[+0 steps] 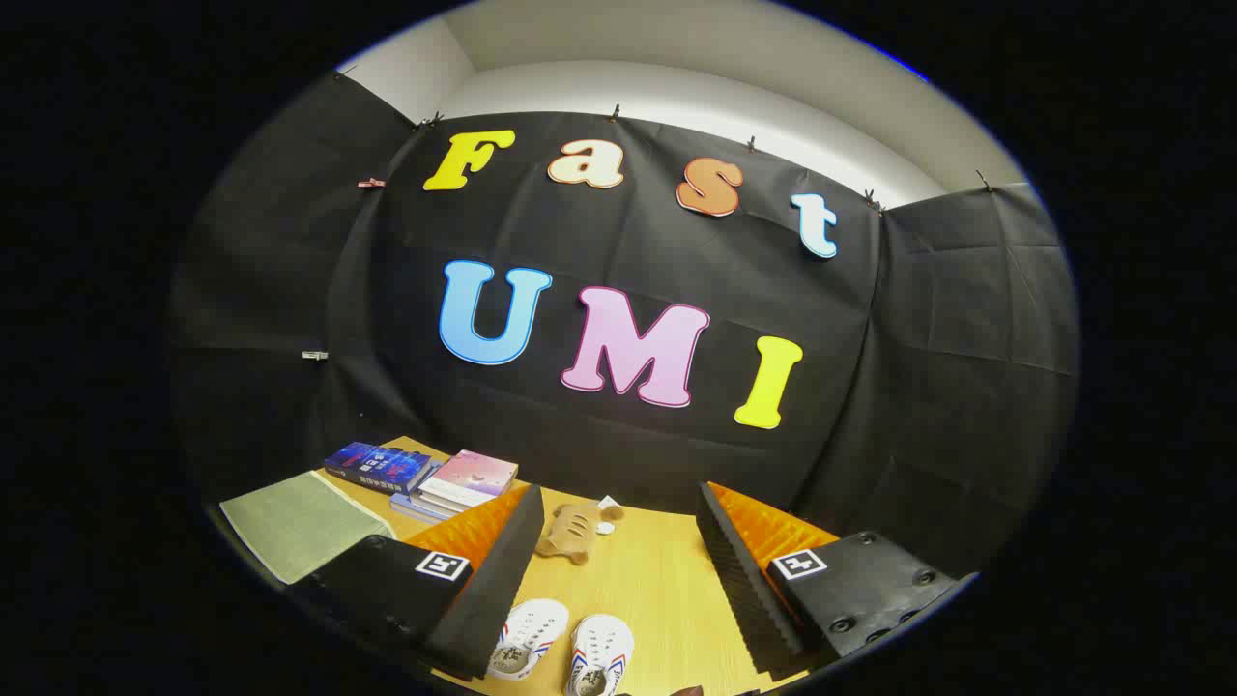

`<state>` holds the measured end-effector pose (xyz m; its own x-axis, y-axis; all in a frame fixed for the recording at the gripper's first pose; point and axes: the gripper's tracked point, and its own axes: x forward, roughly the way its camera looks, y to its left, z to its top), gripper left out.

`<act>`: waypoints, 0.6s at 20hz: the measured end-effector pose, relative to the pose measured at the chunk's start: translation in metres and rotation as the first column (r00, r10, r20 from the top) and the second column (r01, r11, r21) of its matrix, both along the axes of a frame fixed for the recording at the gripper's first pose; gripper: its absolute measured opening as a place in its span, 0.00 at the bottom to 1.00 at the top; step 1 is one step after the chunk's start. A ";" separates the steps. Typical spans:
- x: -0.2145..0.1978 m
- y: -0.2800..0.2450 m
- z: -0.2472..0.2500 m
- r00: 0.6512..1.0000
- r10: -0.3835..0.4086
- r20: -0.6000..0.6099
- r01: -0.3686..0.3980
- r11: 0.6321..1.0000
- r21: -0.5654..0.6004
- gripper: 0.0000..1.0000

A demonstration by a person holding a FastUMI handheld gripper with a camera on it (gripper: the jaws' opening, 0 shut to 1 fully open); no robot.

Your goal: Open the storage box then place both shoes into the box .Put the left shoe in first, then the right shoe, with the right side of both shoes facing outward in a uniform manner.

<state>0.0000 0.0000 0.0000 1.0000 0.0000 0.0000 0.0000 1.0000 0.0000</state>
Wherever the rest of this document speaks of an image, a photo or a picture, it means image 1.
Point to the dark blue book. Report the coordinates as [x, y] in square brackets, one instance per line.
[377, 466]

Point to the pink cover book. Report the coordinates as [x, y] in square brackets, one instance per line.
[469, 477]

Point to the brown plush toy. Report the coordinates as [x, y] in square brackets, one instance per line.
[572, 532]

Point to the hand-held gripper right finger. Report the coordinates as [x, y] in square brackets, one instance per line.
[739, 580]

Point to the white canvas shoe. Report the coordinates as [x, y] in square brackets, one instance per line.
[601, 652]
[530, 633]

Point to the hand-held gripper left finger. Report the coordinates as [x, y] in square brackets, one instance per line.
[498, 580]

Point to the pale blue book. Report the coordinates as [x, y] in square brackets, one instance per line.
[411, 507]

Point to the green fabric storage box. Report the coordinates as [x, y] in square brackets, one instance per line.
[300, 527]

